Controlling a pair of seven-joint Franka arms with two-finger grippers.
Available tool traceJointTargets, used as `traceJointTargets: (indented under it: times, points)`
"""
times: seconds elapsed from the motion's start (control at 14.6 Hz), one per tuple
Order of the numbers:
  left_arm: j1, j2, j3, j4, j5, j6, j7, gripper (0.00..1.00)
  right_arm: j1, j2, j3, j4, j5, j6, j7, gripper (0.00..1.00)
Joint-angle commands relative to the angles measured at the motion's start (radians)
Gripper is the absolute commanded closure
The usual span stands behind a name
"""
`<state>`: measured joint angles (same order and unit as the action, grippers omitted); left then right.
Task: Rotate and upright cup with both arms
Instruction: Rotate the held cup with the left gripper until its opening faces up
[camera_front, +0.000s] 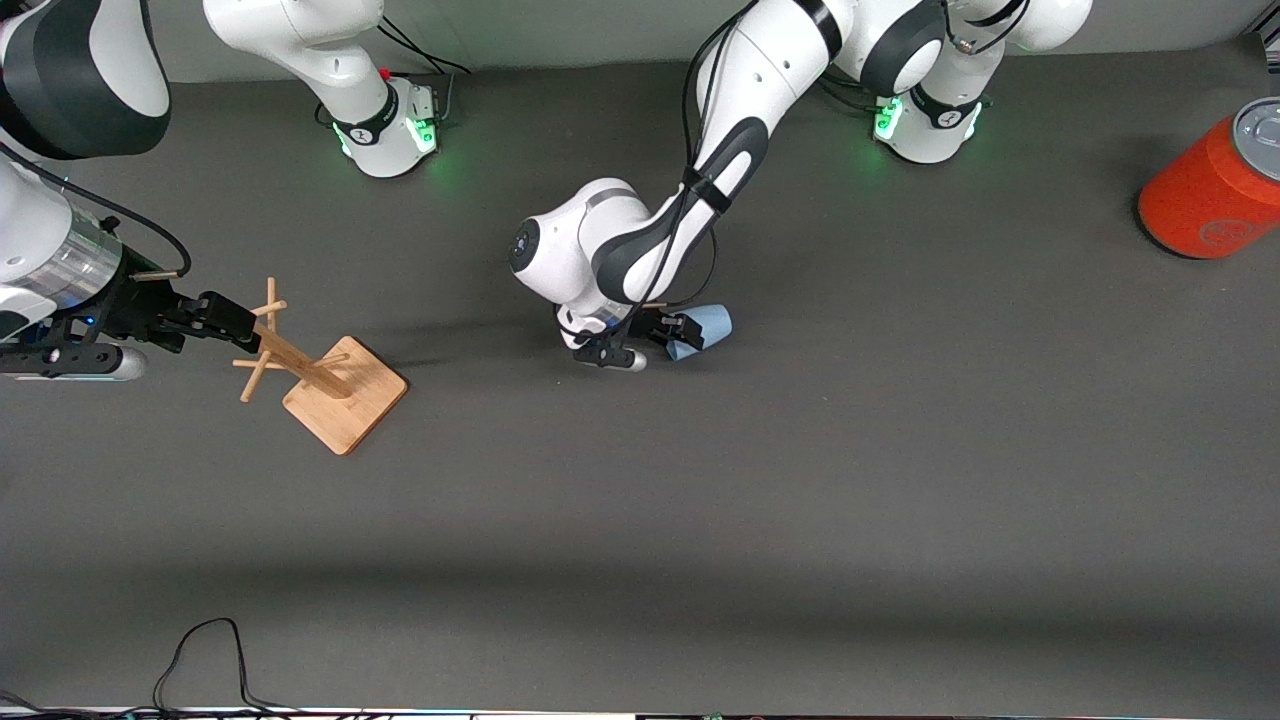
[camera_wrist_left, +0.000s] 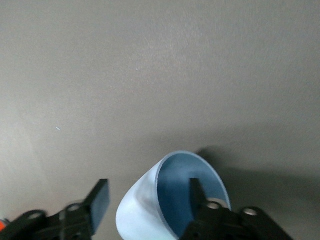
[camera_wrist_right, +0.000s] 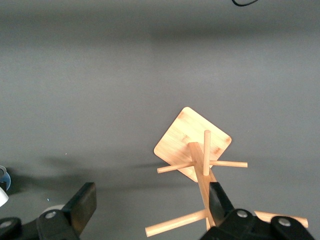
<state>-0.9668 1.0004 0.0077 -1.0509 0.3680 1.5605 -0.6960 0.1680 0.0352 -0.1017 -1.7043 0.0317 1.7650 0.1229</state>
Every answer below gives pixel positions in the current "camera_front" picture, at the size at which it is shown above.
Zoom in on wooden cup rack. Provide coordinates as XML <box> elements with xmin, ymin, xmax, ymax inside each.
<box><xmin>232</xmin><ymin>277</ymin><xmax>409</xmax><ymax>457</ymax></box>

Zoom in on dark grey table mat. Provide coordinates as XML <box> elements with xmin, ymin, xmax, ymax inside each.
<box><xmin>0</xmin><ymin>45</ymin><xmax>1280</xmax><ymax>716</ymax></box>

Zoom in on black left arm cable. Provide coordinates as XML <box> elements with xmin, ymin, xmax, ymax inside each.
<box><xmin>620</xmin><ymin>0</ymin><xmax>763</xmax><ymax>341</ymax></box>

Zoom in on black right arm base cables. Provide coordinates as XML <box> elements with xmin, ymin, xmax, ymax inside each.
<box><xmin>378</xmin><ymin>14</ymin><xmax>471</xmax><ymax>127</ymax></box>

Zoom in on black arm base cables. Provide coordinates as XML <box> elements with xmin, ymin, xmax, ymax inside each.
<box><xmin>378</xmin><ymin>14</ymin><xmax>471</xmax><ymax>127</ymax></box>
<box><xmin>815</xmin><ymin>75</ymin><xmax>901</xmax><ymax>113</ymax></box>

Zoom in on orange drink can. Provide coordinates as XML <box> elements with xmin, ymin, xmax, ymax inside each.
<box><xmin>1137</xmin><ymin>97</ymin><xmax>1280</xmax><ymax>261</ymax></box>

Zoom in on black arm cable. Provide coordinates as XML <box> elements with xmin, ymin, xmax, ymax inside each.
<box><xmin>620</xmin><ymin>0</ymin><xmax>763</xmax><ymax>341</ymax></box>
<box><xmin>0</xmin><ymin>143</ymin><xmax>193</xmax><ymax>276</ymax></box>

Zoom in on black left arm base cables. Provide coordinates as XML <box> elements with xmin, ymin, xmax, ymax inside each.
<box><xmin>815</xmin><ymin>75</ymin><xmax>901</xmax><ymax>113</ymax></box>

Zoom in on black looped floor cable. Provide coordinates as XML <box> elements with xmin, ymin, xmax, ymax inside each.
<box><xmin>152</xmin><ymin>617</ymin><xmax>301</xmax><ymax>717</ymax></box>

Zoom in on light blue cup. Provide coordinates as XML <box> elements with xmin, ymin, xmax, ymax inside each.
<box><xmin>664</xmin><ymin>304</ymin><xmax>733</xmax><ymax>362</ymax></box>

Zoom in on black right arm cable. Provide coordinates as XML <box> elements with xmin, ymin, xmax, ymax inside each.
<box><xmin>0</xmin><ymin>143</ymin><xmax>193</xmax><ymax>276</ymax></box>

